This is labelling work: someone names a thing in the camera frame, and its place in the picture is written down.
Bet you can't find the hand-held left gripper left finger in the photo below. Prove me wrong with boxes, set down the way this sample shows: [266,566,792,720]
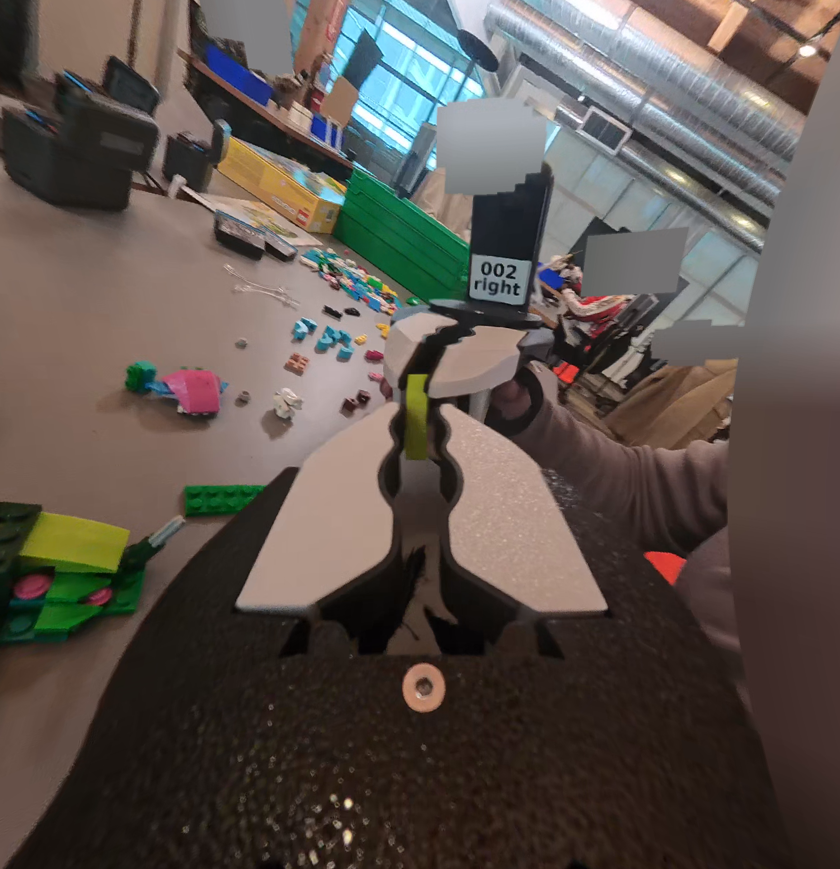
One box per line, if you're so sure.
[235,402,402,615]

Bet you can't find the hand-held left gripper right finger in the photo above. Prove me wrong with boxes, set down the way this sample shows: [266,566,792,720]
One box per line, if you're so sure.
[430,404,611,617]

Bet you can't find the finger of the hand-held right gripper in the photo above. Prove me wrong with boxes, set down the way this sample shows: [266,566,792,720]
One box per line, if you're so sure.
[384,309,456,403]
[428,326,531,400]

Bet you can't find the lime green lego slope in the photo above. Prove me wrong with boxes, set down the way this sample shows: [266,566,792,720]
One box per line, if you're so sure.
[404,373,432,461]

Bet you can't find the long green lego plate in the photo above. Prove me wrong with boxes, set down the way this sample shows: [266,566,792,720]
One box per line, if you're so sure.
[184,484,266,518]

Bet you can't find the dark green lego build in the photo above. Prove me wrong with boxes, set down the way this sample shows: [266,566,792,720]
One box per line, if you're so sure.
[0,501,187,598]

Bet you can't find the person's right forearm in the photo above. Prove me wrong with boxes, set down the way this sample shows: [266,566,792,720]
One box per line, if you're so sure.
[522,390,740,564]

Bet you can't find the pile of mixed lego pieces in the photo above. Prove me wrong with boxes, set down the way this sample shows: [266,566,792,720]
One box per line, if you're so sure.
[299,248,421,319]

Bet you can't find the pink lego assembly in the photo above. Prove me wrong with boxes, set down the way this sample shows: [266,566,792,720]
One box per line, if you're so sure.
[126,360,228,418]

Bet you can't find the yellow lego box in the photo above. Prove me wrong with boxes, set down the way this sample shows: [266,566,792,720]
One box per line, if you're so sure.
[218,136,348,235]

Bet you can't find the person's right hand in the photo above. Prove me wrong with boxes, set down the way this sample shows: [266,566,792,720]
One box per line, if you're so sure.
[489,367,550,435]

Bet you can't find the group of teal curved bricks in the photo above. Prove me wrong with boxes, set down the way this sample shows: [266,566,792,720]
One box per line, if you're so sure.
[291,317,357,362]

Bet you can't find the green plastic bin stack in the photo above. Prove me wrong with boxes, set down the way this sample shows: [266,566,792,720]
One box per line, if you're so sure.
[333,168,474,304]

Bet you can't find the clear plastic rod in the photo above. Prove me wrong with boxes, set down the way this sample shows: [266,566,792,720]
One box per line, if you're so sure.
[223,263,288,294]
[233,282,303,308]

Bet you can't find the black floor lamp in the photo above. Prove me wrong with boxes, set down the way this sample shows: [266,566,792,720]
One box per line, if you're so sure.
[456,29,500,123]

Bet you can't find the instruction booklet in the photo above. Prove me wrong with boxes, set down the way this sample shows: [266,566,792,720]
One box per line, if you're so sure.
[182,190,323,247]

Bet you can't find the wooden table with bins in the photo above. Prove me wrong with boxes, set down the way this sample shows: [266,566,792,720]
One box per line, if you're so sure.
[177,41,356,171]

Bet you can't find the cardboard box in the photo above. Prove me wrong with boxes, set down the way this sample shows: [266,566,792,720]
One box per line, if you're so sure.
[293,0,351,77]

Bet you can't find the black charging case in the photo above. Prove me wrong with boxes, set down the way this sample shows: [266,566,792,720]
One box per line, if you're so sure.
[103,56,163,118]
[0,68,161,213]
[162,119,233,196]

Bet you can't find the silver ventilation duct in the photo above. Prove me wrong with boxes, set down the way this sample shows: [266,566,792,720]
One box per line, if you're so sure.
[484,0,809,162]

